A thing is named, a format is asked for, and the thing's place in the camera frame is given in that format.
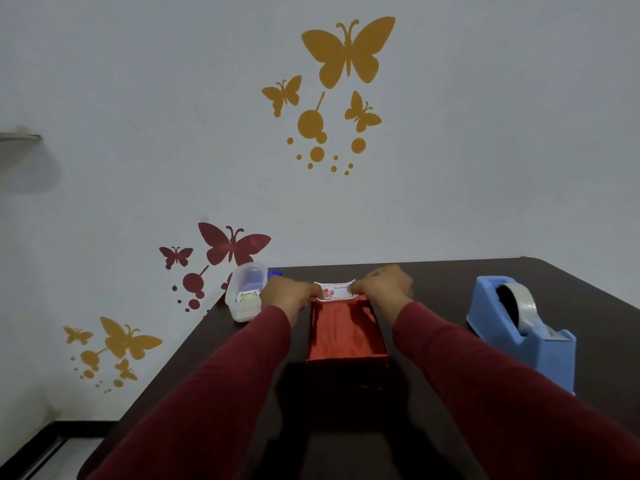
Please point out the person's left hand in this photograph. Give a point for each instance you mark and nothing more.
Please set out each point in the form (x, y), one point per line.
(285, 296)

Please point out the person's right hand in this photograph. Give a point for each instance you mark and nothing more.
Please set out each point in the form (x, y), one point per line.
(387, 287)

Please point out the person's right fingers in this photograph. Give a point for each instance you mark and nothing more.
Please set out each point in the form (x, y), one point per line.
(357, 287)

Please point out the person's left fingers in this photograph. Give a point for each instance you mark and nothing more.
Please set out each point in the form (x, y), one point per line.
(313, 291)

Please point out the white printed paper label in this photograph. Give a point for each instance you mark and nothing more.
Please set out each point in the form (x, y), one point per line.
(336, 290)

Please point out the person's right forearm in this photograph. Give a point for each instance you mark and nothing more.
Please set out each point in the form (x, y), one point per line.
(495, 394)

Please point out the person's left forearm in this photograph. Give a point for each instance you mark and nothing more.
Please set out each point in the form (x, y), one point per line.
(215, 394)

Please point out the small blue cap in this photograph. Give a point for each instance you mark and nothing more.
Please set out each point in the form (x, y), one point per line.
(274, 274)

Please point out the red wrapped gift box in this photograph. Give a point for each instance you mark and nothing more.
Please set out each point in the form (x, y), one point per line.
(346, 332)

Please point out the blue item in container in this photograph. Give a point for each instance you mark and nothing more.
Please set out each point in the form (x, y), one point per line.
(253, 277)

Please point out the clear plastic container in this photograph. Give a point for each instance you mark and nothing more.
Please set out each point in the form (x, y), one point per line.
(240, 307)

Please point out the clear adhesive tape roll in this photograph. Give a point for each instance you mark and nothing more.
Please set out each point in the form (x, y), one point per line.
(525, 302)

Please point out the blue tape dispenser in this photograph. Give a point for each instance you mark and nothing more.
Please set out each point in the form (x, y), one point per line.
(547, 352)

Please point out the grey wall shelf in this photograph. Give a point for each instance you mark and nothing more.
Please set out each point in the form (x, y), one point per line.
(20, 136)

